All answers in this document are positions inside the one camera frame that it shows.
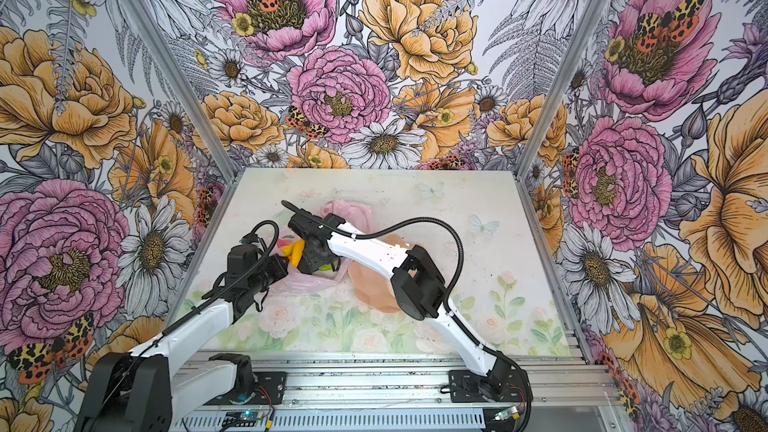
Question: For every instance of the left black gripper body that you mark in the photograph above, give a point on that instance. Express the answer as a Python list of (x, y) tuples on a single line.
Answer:
[(267, 273)]

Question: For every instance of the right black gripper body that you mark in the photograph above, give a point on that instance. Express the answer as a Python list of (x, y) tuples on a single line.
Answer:
[(315, 257)]

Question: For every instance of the pink scalloped plate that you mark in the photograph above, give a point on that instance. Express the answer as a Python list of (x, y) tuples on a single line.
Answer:
[(372, 271)]

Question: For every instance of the bright green lime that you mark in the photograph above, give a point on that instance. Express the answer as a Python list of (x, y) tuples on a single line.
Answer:
[(330, 267)]

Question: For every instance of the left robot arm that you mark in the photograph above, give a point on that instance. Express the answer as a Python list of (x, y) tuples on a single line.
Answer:
[(144, 389)]

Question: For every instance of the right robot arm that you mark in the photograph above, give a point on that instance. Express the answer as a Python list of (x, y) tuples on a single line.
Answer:
[(420, 290)]

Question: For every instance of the yellow banana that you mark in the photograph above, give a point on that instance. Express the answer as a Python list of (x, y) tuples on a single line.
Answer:
[(294, 252)]

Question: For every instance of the left green circuit board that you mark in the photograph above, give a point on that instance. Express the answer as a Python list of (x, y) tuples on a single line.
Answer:
[(246, 418)]

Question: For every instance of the green circuit board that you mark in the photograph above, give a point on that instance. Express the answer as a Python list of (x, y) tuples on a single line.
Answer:
[(509, 413), (246, 418)]

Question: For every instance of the right green circuit board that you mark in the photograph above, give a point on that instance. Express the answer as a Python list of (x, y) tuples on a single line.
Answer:
[(509, 413)]

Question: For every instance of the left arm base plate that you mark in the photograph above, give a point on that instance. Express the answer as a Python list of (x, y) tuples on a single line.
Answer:
[(265, 388)]

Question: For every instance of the left aluminium frame post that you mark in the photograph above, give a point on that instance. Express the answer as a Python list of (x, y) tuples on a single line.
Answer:
[(141, 15)]

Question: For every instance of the aluminium frame post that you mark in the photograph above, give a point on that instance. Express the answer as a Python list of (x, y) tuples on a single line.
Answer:
[(583, 31), (141, 15)]

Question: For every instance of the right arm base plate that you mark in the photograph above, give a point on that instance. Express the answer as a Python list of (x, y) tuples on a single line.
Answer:
[(466, 387)]

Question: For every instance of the white vented cable duct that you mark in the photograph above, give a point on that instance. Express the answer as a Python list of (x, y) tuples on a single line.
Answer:
[(418, 419)]

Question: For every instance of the aluminium mounting rail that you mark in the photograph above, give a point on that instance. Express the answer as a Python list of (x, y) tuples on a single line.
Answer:
[(367, 381)]

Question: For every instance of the right aluminium frame post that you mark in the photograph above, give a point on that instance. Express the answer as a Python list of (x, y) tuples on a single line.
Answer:
[(583, 31)]

